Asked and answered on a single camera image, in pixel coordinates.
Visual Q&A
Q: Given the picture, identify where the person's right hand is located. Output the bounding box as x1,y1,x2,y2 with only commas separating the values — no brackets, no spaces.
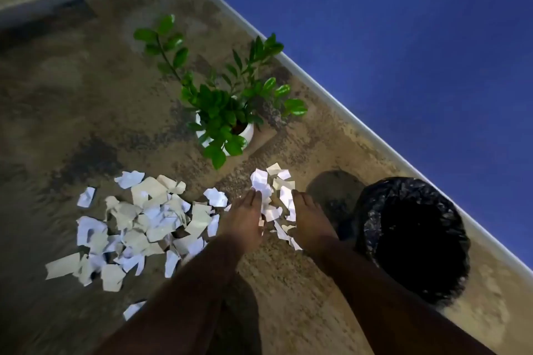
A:
287,190,339,251

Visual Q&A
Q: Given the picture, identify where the person's left hand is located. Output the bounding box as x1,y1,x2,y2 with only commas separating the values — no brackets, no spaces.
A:
216,189,267,253

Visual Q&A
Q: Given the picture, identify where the small bunch of paper scraps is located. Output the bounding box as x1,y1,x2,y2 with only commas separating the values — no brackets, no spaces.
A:
249,162,304,251

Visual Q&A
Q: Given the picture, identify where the green potted plant white pot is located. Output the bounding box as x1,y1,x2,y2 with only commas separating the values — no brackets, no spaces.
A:
133,13,309,171

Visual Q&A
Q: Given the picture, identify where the pile of torn paper scraps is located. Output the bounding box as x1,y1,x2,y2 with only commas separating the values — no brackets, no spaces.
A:
44,170,232,321

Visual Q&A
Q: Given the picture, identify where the black bin with liner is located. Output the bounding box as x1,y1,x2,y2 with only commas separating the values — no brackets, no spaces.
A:
354,177,471,310

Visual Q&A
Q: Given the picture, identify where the person's left forearm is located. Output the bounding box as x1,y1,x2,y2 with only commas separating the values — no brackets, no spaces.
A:
93,236,261,355

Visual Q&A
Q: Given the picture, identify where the person's right forearm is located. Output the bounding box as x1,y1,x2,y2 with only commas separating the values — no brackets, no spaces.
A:
300,238,496,355

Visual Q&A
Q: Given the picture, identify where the white baseboard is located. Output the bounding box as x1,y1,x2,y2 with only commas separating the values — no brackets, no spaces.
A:
168,0,533,285

